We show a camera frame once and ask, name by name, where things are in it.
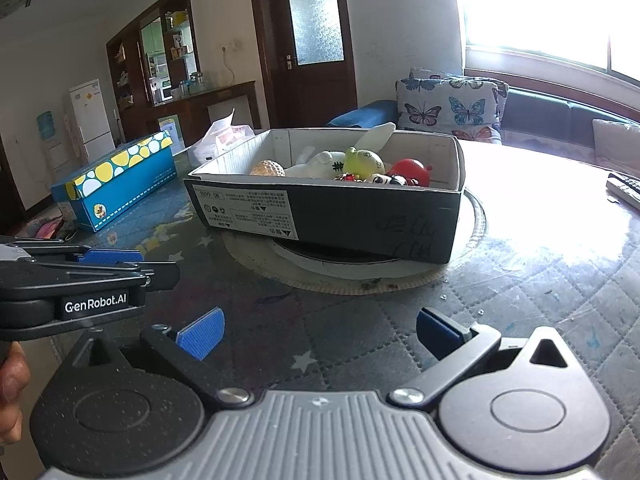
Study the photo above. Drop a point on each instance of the blue cushion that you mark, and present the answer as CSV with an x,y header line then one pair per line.
x,y
360,115

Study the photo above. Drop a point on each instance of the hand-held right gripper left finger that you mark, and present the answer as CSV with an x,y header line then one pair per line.
x,y
200,332

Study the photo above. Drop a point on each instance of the blue yellow-dotted cardboard box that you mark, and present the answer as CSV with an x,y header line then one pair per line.
x,y
120,185

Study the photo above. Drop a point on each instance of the black cardboard shoe box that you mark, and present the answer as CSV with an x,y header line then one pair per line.
x,y
350,220

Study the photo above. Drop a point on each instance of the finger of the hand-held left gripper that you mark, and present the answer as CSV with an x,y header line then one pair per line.
x,y
107,256
160,275

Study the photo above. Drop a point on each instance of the white remote control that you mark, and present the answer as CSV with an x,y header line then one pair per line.
x,y
625,195

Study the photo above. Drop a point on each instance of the butterfly print cushion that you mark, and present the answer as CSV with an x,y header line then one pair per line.
x,y
450,105

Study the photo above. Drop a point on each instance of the teal sofa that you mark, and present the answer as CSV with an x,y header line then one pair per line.
x,y
540,110

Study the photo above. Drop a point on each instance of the red ball toy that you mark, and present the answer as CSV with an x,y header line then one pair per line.
x,y
412,171

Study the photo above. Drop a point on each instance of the white refrigerator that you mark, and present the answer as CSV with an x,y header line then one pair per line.
x,y
92,120

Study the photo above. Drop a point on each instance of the black-haired doll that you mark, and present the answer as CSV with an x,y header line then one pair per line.
x,y
380,179

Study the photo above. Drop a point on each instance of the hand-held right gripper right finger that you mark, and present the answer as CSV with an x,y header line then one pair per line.
x,y
440,332

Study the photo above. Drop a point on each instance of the bright window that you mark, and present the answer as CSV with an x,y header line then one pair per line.
x,y
540,5

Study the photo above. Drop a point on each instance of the pink item on floor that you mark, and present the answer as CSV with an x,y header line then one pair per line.
x,y
52,230

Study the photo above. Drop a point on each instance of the grey pillow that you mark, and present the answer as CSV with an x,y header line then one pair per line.
x,y
617,147

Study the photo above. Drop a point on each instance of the white plastic bag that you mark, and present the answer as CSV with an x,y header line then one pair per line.
x,y
220,137

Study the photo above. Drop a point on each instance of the black remote control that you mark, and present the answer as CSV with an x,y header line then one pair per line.
x,y
627,178

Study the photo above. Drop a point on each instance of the green round alien toy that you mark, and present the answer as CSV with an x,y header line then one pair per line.
x,y
365,160

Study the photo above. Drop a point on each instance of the dark wooden door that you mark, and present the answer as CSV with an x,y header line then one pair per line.
x,y
315,80

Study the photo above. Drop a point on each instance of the peach bumpy squeeze toy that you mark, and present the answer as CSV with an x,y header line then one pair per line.
x,y
267,168

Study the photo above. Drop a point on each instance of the white plush toy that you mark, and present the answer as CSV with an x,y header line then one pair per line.
x,y
320,165

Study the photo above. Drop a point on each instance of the water dispenser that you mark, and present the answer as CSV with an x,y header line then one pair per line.
x,y
50,135

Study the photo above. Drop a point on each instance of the dark wooden cabinet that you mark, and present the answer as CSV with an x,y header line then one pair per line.
x,y
145,105

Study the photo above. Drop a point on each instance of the person's left hand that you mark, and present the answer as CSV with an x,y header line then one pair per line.
x,y
12,390

